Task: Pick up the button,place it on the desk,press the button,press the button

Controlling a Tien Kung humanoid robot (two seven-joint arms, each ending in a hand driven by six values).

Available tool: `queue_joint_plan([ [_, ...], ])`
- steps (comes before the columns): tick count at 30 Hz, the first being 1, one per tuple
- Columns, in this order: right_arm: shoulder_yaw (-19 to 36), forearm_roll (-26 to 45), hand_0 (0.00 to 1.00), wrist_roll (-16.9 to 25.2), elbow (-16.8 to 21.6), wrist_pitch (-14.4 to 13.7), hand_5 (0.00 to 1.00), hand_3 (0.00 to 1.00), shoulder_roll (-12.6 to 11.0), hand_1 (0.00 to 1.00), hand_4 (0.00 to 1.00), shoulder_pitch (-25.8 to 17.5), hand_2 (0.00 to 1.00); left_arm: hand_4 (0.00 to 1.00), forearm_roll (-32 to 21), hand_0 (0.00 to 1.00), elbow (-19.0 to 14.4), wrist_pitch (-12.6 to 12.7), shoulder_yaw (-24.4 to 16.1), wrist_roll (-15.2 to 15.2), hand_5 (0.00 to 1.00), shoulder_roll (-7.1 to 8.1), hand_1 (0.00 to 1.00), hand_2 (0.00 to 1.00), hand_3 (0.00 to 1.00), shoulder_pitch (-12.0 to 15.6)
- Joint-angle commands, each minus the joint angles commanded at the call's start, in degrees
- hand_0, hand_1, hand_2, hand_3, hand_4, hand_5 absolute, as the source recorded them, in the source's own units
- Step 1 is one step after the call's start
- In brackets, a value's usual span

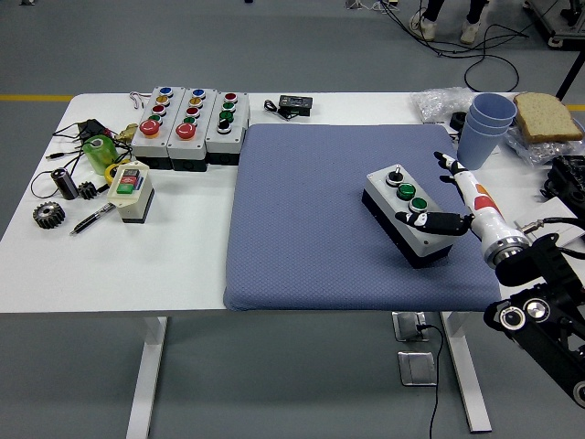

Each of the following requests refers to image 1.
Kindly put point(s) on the large black gear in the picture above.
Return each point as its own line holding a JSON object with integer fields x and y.
{"x": 48, "y": 216}

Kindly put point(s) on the slice of bread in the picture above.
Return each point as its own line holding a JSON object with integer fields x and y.
{"x": 546, "y": 116}

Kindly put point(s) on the grey four-button selector box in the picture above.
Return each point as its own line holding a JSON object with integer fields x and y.
{"x": 221, "y": 144}

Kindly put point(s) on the black silver pen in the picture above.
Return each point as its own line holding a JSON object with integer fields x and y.
{"x": 91, "y": 220}

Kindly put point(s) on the grey five-button emergency-stop box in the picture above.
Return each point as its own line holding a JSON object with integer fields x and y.
{"x": 148, "y": 146}
{"x": 185, "y": 148}

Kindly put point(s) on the cream red-green switch box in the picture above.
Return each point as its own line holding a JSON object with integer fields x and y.
{"x": 132, "y": 206}

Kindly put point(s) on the person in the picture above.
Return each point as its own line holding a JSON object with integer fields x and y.
{"x": 425, "y": 27}

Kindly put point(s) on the white table leg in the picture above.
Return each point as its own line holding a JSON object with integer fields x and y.
{"x": 146, "y": 375}
{"x": 466, "y": 366}

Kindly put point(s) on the small black gear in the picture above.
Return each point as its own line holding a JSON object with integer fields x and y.
{"x": 87, "y": 191}

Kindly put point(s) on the yellow tape roll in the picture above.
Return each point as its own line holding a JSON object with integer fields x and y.
{"x": 109, "y": 173}

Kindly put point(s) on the black cylindrical capacitor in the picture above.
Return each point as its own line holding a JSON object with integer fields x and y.
{"x": 66, "y": 185}

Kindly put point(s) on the blue plastic cup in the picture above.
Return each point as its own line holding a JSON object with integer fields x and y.
{"x": 496, "y": 107}
{"x": 477, "y": 151}
{"x": 489, "y": 129}

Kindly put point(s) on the clear bag of parts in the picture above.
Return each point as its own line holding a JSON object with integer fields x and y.
{"x": 539, "y": 151}
{"x": 439, "y": 103}

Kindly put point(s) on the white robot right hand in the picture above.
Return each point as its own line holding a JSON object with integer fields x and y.
{"x": 484, "y": 206}

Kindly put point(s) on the black slanted pole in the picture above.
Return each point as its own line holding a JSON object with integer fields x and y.
{"x": 571, "y": 73}

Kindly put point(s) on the blue-grey padded mat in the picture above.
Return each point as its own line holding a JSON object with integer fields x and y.
{"x": 320, "y": 174}

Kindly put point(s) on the grey four-button control box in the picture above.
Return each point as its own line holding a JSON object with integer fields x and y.
{"x": 380, "y": 184}

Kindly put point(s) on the brass pipe fitting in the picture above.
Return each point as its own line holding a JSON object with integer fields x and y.
{"x": 125, "y": 133}

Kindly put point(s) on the green cylindrical battery pack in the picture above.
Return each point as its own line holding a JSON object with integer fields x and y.
{"x": 101, "y": 155}

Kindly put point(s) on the metal floor outlet box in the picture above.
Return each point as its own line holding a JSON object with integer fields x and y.
{"x": 407, "y": 327}
{"x": 417, "y": 368}

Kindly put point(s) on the aluminium frame cart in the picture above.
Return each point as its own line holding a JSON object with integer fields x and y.
{"x": 560, "y": 27}

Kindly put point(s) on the black machine part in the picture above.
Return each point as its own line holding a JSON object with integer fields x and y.
{"x": 569, "y": 180}

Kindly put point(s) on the black digital panel meter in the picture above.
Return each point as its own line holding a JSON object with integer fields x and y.
{"x": 296, "y": 104}

